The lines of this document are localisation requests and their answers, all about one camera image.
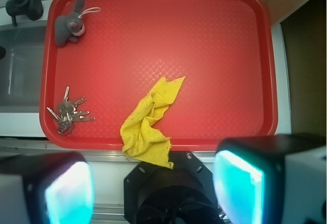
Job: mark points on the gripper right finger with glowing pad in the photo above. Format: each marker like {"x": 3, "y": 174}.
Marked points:
{"x": 272, "y": 179}

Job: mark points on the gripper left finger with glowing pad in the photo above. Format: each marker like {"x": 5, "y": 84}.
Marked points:
{"x": 47, "y": 188}

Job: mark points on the silver key bunch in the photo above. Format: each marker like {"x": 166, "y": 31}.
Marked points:
{"x": 67, "y": 113}

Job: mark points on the yellow microfiber cloth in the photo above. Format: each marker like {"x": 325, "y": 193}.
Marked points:
{"x": 141, "y": 141}

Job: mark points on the steel sink basin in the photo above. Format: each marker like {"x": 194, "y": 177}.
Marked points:
{"x": 21, "y": 68}

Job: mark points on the red plastic tray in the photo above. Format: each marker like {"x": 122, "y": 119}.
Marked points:
{"x": 223, "y": 48}

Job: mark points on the grey plush bunny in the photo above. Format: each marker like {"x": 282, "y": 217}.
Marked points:
{"x": 70, "y": 27}

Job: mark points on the black faucet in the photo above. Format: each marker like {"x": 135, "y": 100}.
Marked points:
{"x": 32, "y": 9}

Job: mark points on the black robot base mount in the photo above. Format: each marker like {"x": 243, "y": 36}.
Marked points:
{"x": 184, "y": 194}

